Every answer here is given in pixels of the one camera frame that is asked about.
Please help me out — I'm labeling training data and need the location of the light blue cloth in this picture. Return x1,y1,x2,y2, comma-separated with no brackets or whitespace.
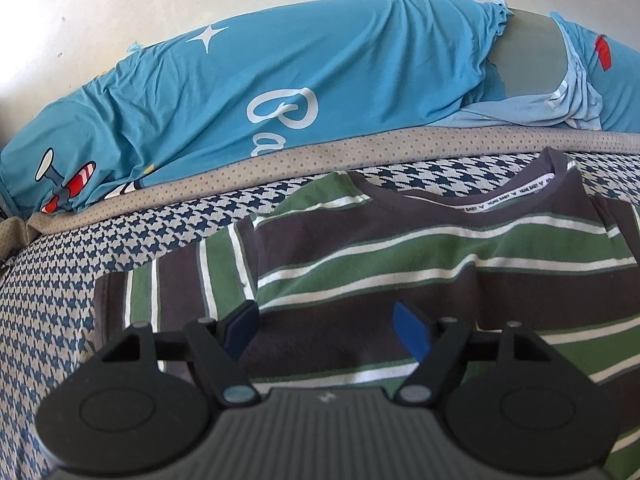
435,10,609,132

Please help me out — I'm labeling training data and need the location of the teal cover with red patch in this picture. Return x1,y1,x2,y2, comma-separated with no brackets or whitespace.
550,10,640,136

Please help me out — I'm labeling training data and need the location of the green and brown striped t-shirt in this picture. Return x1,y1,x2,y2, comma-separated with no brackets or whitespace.
94,147,640,480

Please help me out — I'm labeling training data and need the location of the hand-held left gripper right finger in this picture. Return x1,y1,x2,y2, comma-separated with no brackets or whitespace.
392,301,551,407

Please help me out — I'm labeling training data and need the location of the grey-green foam cushion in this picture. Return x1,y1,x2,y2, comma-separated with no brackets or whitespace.
487,7,574,99

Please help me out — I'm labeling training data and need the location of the blue houndstooth bed mat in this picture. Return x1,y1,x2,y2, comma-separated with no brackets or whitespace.
0,125,640,480

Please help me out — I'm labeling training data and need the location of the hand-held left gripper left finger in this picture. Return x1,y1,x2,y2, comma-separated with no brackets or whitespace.
100,301,261,407

